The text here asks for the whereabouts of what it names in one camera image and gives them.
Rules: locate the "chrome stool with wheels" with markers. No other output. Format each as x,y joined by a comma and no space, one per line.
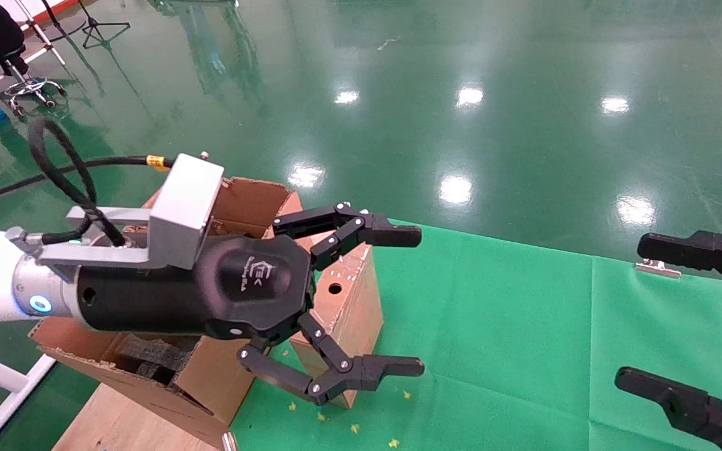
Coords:
29,84

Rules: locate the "green cloth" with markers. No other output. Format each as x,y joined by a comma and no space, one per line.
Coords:
511,344

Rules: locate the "large open cardboard carton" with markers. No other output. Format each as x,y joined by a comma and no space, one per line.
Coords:
210,376

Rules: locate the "black tripod stand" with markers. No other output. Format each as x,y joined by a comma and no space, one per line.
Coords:
93,25

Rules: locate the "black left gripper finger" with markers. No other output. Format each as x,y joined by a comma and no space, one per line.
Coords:
367,371
373,232

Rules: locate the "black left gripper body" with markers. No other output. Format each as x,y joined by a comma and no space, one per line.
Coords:
248,282

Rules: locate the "small brown cardboard box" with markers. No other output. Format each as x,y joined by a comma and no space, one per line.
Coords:
348,313

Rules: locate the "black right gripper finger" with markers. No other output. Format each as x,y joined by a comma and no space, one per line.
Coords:
693,407
706,249

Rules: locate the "black foam insert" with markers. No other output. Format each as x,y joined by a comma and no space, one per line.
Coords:
154,354

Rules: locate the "white stand legs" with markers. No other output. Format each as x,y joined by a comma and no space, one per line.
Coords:
40,34

